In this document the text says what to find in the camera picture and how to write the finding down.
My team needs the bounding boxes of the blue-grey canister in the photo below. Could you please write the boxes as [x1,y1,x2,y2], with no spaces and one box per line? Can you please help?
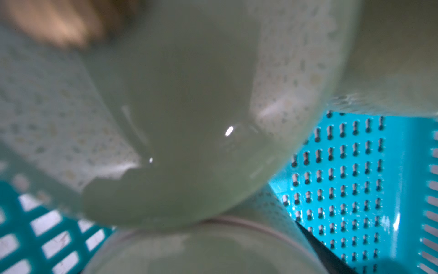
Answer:
[84,186,327,274]

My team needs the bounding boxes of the green canister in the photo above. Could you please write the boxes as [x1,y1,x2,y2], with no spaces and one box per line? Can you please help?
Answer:
[328,1,438,118]
[1,1,363,229]

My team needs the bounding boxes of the teal plastic mesh basket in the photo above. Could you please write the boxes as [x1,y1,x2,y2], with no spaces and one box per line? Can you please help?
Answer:
[1,111,438,274]

